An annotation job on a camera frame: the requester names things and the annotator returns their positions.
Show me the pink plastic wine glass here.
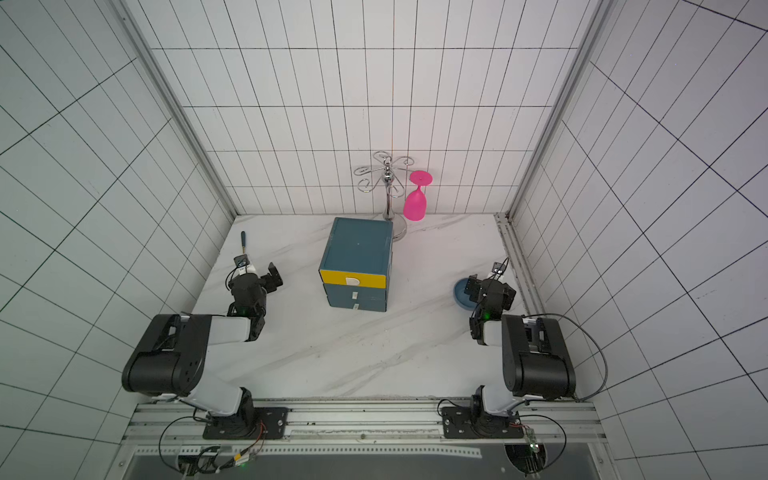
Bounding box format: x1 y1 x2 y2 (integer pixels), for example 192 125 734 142
403 170 433 222

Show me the yellow top drawer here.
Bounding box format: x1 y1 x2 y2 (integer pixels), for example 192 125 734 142
320 269 388 289

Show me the chrome glass holder stand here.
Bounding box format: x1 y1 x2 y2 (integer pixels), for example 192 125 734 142
353 150 415 242

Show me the teal drawer cabinet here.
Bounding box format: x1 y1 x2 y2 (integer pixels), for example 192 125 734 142
319 217 393 291

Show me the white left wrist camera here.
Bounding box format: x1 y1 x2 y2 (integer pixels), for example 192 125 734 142
234 254 256 276

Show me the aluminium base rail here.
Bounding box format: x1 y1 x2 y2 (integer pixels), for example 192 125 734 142
119 399 607 462

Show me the teal bottom drawer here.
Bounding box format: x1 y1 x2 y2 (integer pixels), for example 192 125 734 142
327 296 387 312

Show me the blue ceramic bowl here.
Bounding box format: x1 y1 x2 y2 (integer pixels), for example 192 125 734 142
453 277 476 312

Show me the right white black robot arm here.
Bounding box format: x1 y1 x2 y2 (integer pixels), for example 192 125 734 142
454 275 576 438

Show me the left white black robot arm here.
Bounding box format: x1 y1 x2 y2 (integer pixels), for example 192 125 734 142
122 254 288 440

